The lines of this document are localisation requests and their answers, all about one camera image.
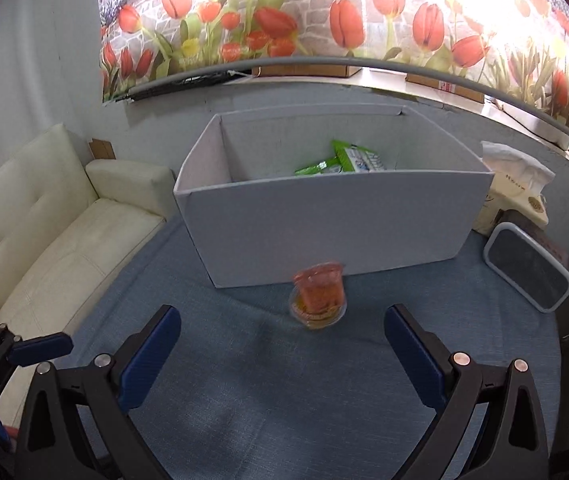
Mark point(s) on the tissue box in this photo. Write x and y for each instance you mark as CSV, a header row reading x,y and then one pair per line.
x,y
518,183

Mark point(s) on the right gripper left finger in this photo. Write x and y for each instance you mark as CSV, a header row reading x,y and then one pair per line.
x,y
76,422

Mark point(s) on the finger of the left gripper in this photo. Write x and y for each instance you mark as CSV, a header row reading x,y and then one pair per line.
x,y
28,352

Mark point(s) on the white storage box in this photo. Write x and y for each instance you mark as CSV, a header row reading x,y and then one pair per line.
x,y
254,223

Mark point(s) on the blue tablecloth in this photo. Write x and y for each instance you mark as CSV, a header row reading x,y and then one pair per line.
x,y
250,393

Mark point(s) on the tulip window blind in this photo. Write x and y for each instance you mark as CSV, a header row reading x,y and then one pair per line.
x,y
516,47

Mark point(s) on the green snack packet in box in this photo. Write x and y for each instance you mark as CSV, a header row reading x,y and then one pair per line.
x,y
348,158

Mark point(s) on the yellow jelly cup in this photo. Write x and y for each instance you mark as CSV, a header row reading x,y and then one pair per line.
x,y
317,320

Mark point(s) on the black grey speaker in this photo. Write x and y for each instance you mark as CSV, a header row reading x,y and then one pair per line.
x,y
526,265

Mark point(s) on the pink jelly cup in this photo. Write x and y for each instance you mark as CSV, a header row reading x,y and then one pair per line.
x,y
321,286

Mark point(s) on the cream leather sofa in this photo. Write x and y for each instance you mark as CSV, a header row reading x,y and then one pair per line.
x,y
68,229

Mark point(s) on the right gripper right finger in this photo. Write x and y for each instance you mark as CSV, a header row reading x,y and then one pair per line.
x,y
511,442

